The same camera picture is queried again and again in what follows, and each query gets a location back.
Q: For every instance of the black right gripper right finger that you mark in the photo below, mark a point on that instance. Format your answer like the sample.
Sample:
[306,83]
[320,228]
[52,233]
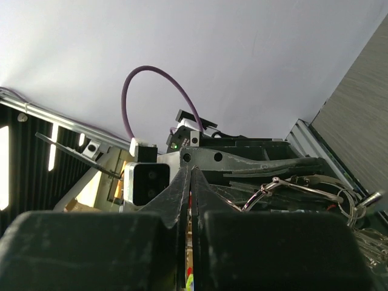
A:
[235,250]

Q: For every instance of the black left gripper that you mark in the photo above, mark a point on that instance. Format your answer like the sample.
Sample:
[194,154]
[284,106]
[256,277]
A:
[238,156]

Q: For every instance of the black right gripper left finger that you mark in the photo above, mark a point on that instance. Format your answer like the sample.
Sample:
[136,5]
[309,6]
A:
[142,250]

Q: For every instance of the large metal keyring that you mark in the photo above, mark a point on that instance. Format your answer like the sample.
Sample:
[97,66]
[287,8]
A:
[321,193]

